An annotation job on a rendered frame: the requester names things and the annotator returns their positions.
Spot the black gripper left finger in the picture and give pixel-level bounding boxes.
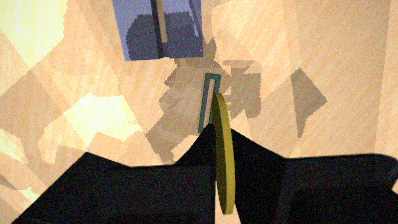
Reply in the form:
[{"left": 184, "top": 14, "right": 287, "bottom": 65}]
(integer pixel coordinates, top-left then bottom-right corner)
[{"left": 92, "top": 124, "right": 216, "bottom": 224}]

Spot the gold coin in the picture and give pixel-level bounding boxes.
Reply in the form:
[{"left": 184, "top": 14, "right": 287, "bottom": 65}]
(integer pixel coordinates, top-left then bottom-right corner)
[{"left": 212, "top": 93, "right": 235, "bottom": 215}]

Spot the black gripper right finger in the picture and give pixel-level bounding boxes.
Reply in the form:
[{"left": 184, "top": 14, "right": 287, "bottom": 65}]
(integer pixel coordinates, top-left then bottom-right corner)
[{"left": 231, "top": 128, "right": 398, "bottom": 224}]

